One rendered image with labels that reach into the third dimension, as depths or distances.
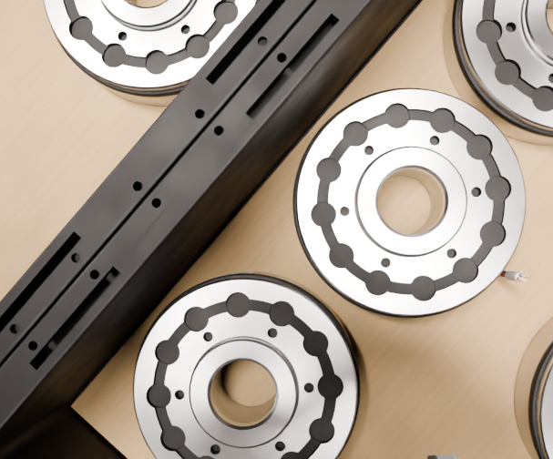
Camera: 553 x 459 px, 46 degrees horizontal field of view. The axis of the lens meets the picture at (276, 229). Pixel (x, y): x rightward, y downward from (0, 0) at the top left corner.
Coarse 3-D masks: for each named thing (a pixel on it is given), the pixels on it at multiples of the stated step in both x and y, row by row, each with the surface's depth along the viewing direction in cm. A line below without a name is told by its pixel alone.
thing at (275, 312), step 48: (240, 288) 29; (288, 288) 29; (192, 336) 29; (288, 336) 29; (336, 336) 29; (144, 384) 29; (336, 384) 29; (144, 432) 29; (192, 432) 29; (288, 432) 29; (336, 432) 29
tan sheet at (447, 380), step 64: (448, 0) 32; (384, 64) 32; (256, 192) 32; (384, 192) 32; (256, 256) 32; (512, 256) 32; (384, 320) 32; (448, 320) 32; (512, 320) 32; (128, 384) 33; (256, 384) 32; (384, 384) 32; (448, 384) 32; (512, 384) 32; (128, 448) 33; (384, 448) 32; (448, 448) 32; (512, 448) 32
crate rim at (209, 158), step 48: (336, 0) 22; (288, 48) 22; (240, 96) 23; (288, 96) 22; (192, 144) 23; (240, 144) 22; (192, 192) 23; (144, 240) 23; (96, 288) 23; (48, 336) 23; (0, 384) 23; (0, 432) 23
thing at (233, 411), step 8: (216, 376) 30; (216, 384) 31; (216, 392) 30; (224, 392) 32; (216, 400) 30; (224, 400) 31; (232, 400) 32; (272, 400) 31; (224, 408) 30; (232, 408) 31; (240, 408) 32; (248, 408) 32; (256, 408) 32; (264, 408) 31; (232, 416) 30; (240, 416) 30; (248, 416) 30; (256, 416) 30
